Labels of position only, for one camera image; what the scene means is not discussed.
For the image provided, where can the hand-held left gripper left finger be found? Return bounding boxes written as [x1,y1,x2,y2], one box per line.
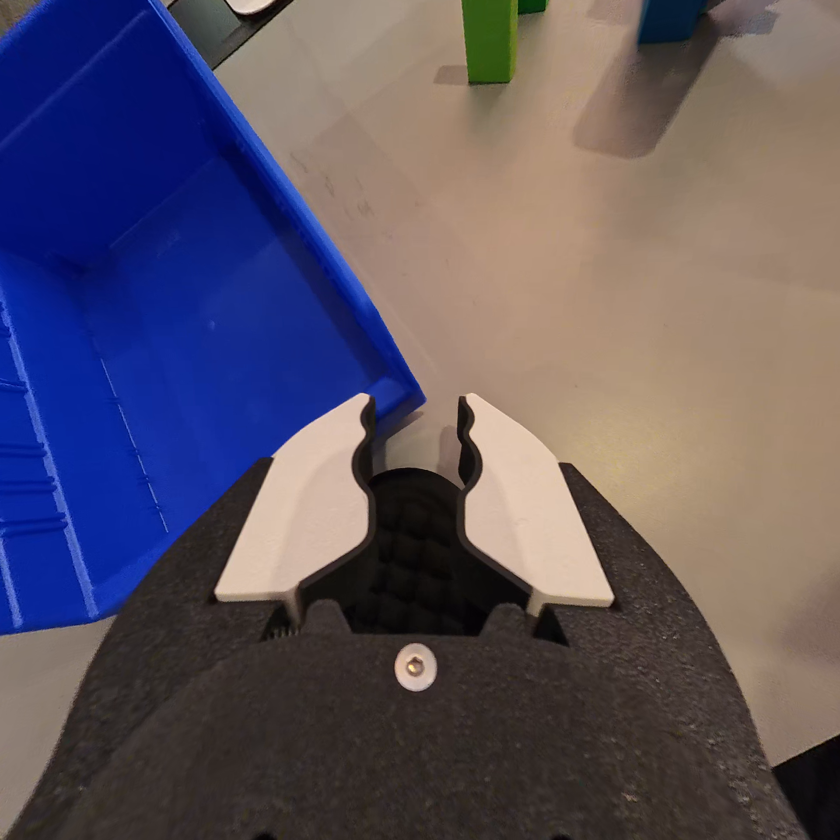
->
[213,393,379,606]

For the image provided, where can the blue arch block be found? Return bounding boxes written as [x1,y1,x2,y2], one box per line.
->
[638,0,711,46]

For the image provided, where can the lime green plank block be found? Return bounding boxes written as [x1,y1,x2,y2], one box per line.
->
[461,0,521,85]

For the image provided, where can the blue plastic bin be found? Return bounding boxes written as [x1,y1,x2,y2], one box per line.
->
[0,0,429,639]

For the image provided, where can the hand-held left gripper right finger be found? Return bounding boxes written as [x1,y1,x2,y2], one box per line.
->
[456,393,616,610]

